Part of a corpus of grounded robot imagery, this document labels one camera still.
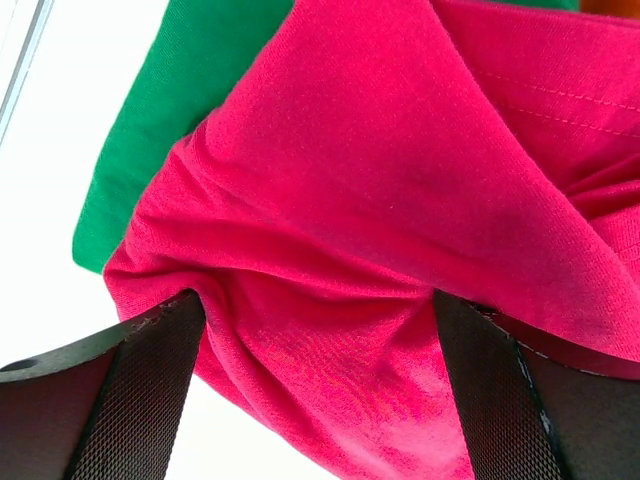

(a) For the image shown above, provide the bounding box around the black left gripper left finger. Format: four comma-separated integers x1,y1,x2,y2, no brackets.
1,290,204,479

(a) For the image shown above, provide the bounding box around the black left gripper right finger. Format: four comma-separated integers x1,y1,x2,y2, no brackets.
434,291,639,480

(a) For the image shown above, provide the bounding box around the pink t shirt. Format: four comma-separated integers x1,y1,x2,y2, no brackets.
104,1,639,479

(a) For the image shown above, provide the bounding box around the green t shirt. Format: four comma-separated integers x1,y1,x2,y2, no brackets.
72,0,293,273

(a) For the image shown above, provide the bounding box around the orange t shirt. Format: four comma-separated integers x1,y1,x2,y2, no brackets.
580,0,640,20

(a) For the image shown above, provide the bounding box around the left aluminium corner post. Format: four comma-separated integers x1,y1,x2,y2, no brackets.
1,0,54,141

